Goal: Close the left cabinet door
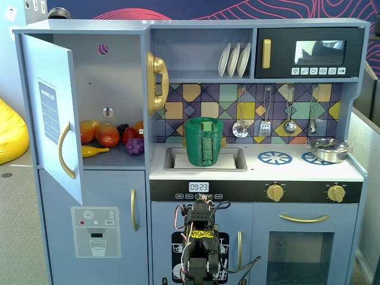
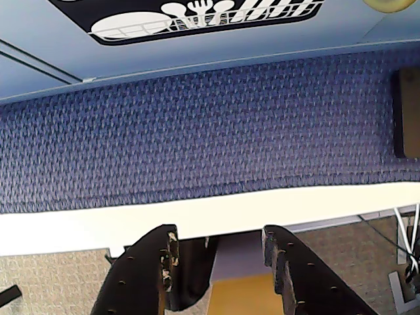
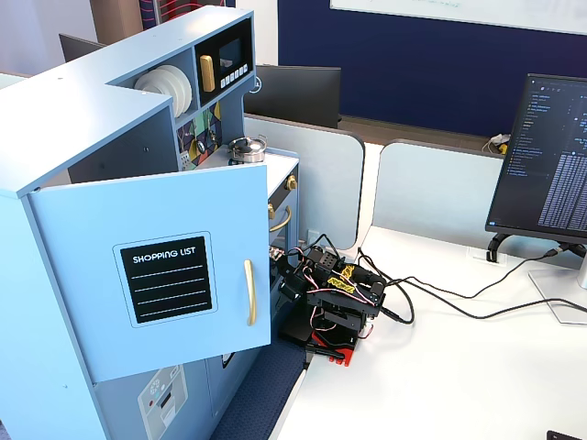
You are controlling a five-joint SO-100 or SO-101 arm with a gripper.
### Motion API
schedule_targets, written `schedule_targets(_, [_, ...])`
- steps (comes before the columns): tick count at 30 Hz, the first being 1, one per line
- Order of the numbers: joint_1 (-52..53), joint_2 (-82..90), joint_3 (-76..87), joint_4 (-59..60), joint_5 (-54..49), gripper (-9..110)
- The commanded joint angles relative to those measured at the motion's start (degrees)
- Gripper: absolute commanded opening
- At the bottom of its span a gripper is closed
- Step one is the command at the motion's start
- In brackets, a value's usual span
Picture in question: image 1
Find blue fridge door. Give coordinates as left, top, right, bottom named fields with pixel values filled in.
left=38, top=168, right=148, bottom=285
left=20, top=33, right=84, bottom=206

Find blue dishwasher door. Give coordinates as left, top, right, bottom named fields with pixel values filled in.
left=151, top=201, right=254, bottom=285

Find blue oven door with window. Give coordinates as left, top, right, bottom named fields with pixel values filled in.
left=252, top=202, right=359, bottom=285

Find grey background cabinet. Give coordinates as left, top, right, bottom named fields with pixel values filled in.
left=25, top=0, right=48, bottom=24

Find green plastic cup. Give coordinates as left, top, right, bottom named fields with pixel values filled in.
left=183, top=117, right=225, bottom=166

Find digital clock display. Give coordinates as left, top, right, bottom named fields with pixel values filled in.
left=188, top=182, right=210, bottom=193

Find metal skimmer spoon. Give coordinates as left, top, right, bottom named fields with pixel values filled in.
left=232, top=85, right=249, bottom=138

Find purple toy grapes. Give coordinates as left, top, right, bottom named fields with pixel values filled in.
left=125, top=138, right=145, bottom=156

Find grey toy sink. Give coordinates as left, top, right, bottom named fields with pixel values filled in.
left=163, top=147, right=248, bottom=172

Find red toy strawberry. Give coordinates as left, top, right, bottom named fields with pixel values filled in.
left=122, top=126, right=140, bottom=146

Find black stove control panel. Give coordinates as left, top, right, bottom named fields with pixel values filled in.
left=150, top=179, right=363, bottom=204

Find metal slotted spatula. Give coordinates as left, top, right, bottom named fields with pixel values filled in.
left=258, top=85, right=273, bottom=138

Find red yellow toy mango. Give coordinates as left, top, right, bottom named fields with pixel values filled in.
left=94, top=123, right=121, bottom=148
left=79, top=119, right=100, bottom=144

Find gold toy telephone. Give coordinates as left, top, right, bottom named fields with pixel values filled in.
left=146, top=50, right=170, bottom=116

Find white toy plate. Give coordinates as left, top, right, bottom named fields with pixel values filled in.
left=227, top=42, right=241, bottom=78
left=237, top=42, right=252, bottom=78
left=218, top=42, right=232, bottom=78

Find yellow toy banana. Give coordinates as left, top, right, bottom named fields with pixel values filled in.
left=81, top=145, right=110, bottom=158

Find gold stove knob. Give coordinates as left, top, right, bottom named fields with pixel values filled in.
left=327, top=184, right=347, bottom=203
left=266, top=183, right=285, bottom=202

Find metal ladle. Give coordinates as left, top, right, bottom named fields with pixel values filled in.
left=283, top=84, right=297, bottom=134

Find black dishwasher rack sticker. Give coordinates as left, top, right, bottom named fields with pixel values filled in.
left=171, top=231, right=230, bottom=283

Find grey water dispenser sticker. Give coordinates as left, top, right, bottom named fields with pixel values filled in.
left=70, top=206, right=122, bottom=258

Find yellow round object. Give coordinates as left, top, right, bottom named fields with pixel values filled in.
left=237, top=230, right=243, bottom=270

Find metal serving spoon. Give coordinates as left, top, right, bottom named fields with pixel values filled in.
left=308, top=84, right=320, bottom=135

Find steel pot lid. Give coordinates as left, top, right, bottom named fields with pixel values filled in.
left=308, top=137, right=350, bottom=153

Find steel toy pot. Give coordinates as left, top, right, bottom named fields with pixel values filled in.
left=306, top=141, right=354, bottom=164

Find toy microwave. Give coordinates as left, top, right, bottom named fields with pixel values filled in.
left=255, top=27, right=365, bottom=79

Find grey shopping list sticker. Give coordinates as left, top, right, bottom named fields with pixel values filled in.
left=37, top=77, right=60, bottom=146

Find yellow bean bag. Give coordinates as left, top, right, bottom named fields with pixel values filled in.
left=0, top=97, right=30, bottom=166

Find dark round metal object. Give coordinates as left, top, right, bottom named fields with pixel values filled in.
left=47, top=7, right=72, bottom=20

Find gold straight fridge door handle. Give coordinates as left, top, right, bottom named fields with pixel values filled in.
left=130, top=188, right=139, bottom=232

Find gold microwave handle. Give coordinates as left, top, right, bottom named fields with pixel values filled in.
left=261, top=39, right=272, bottom=69

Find gold curved fridge door handle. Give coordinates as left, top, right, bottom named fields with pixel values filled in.
left=58, top=121, right=77, bottom=180

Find gold oven door handle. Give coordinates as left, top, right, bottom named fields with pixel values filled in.
left=278, top=214, right=330, bottom=223

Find thin black cable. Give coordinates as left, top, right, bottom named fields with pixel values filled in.
left=218, top=255, right=262, bottom=285

